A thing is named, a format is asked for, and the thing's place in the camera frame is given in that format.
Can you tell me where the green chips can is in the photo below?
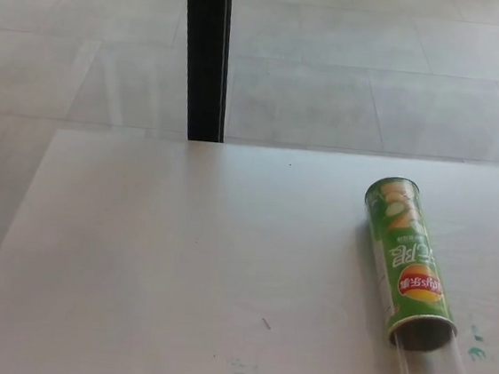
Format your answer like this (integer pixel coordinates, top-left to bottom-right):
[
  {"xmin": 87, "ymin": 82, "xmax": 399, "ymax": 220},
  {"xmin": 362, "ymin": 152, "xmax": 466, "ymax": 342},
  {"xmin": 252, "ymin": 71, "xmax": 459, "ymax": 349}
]
[{"xmin": 347, "ymin": 172, "xmax": 475, "ymax": 355}]

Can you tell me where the black vertical pillar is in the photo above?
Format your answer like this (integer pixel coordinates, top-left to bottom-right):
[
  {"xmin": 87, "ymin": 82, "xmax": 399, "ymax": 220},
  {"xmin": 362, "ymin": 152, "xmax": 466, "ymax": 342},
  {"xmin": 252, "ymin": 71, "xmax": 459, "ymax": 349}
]
[{"xmin": 169, "ymin": 0, "xmax": 240, "ymax": 144}]

